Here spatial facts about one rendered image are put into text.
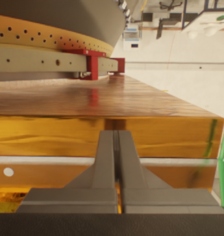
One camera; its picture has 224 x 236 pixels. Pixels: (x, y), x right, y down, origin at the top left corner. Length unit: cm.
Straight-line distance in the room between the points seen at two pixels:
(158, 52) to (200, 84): 172
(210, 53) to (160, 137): 616
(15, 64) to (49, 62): 8
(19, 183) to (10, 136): 6
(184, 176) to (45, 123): 16
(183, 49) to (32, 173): 589
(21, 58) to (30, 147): 25
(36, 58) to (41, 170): 28
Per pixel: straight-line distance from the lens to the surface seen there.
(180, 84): 599
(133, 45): 516
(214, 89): 648
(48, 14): 48
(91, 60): 54
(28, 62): 43
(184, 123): 19
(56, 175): 21
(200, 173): 22
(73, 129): 18
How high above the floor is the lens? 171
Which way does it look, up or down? 16 degrees up
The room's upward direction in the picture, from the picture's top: 179 degrees counter-clockwise
